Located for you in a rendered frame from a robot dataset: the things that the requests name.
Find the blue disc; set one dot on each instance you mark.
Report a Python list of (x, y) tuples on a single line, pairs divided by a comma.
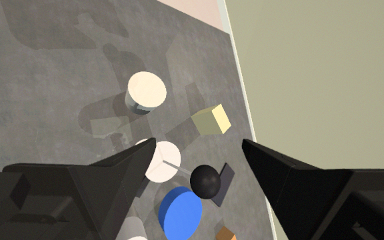
[(180, 213)]

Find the cream cylinder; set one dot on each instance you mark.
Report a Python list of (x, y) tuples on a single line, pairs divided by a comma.
[(145, 92)]

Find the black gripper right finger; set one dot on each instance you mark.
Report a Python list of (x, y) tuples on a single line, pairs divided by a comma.
[(305, 198)]

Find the orange block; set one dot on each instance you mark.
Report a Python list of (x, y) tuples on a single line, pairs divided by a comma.
[(225, 234)]

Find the dark grey flat rectangular slab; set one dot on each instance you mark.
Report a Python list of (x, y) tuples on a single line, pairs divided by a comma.
[(226, 176)]

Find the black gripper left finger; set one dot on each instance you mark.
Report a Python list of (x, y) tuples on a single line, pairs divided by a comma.
[(104, 190)]

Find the pale yellow block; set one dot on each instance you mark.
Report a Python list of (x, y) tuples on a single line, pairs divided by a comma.
[(212, 120)]

